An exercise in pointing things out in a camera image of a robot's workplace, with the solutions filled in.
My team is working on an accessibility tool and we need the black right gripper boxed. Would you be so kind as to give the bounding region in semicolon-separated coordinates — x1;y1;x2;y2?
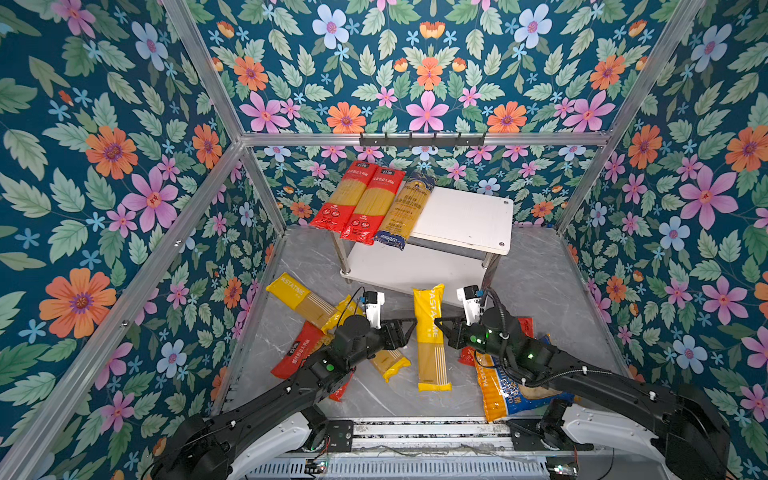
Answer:
432;316;511;366

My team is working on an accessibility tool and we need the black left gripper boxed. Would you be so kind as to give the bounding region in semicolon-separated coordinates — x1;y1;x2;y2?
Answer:
349;315;421;372

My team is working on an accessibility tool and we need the yellow Pastatime spaghetti bag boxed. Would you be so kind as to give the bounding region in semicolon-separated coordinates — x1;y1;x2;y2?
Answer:
413;284;452;392

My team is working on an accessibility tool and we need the red spaghetti bag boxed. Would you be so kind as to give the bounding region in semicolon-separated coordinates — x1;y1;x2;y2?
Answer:
340;167;405;245
310;160;380;233

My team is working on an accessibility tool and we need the amber blue spaghetti bag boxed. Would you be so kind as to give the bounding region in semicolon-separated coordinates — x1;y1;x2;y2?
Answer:
374;174;435;250

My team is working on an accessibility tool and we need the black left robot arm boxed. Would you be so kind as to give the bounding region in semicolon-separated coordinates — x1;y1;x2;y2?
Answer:
140;315;416;479

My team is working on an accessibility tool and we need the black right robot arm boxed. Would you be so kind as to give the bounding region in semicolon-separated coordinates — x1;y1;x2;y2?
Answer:
434;306;731;479

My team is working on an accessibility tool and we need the small red pasta bag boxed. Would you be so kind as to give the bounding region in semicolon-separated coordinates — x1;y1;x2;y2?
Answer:
459;317;534;369

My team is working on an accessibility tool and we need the white two-tier shelf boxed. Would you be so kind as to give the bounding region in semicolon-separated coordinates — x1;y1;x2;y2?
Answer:
331;187;514;307

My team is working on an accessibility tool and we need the blue orange pasta bag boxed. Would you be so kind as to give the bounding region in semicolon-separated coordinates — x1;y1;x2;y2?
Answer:
475;365;575;423

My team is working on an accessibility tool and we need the red macaroni bag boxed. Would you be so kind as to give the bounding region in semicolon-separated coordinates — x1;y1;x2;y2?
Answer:
271;321;357;395

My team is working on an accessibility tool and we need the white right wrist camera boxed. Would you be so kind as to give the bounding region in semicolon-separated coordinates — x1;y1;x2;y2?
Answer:
456;285;485;326

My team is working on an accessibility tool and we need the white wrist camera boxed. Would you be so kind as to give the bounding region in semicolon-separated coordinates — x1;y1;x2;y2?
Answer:
456;285;485;326
362;291;385;329

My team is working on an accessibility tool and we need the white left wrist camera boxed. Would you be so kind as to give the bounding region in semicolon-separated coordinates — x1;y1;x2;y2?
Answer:
362;291;385;329

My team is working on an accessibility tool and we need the aluminium front rail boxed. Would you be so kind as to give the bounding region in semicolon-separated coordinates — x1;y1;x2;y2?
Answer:
179;415;679;457

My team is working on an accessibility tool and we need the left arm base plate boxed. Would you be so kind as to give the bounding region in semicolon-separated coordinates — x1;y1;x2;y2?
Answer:
302;419;355;453

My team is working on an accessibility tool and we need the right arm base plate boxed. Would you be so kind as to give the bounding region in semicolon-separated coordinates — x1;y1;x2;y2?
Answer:
506;418;595;452

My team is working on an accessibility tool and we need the black hook rail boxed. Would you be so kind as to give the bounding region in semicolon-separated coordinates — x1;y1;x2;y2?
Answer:
358;132;486;148

